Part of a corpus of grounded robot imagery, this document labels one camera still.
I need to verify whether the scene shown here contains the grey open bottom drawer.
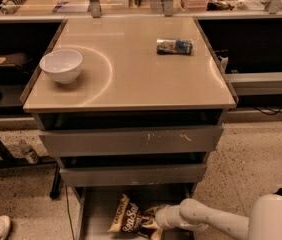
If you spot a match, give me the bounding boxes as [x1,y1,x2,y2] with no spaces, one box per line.
[75,184,192,240]

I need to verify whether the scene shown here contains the grey top drawer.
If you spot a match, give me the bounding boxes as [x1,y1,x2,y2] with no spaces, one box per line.
[39,125,223,157]

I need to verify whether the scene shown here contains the black table leg frame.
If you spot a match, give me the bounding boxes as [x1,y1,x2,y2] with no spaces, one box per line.
[0,140,61,200]

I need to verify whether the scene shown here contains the white ceramic bowl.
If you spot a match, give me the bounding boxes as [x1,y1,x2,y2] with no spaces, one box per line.
[39,49,83,84]

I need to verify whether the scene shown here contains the black bag on shelf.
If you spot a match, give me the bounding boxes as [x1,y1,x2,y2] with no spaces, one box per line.
[0,53,32,72]

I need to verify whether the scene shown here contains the small blue snack packet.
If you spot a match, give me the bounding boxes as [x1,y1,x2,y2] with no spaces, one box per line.
[156,38,193,55]

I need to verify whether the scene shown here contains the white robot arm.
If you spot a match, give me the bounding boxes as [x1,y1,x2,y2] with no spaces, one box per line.
[144,188,282,240]

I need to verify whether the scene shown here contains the brown sea salt chip bag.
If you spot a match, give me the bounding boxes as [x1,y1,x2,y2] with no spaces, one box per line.
[107,193,169,240]

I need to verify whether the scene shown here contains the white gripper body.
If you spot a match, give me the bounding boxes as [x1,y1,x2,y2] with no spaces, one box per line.
[155,205,208,231]

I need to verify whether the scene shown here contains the grey middle drawer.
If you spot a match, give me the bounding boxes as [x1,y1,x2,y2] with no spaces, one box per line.
[60,164,207,187]

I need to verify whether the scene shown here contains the grey drawer cabinet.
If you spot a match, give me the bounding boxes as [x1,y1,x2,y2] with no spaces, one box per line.
[19,16,240,240]

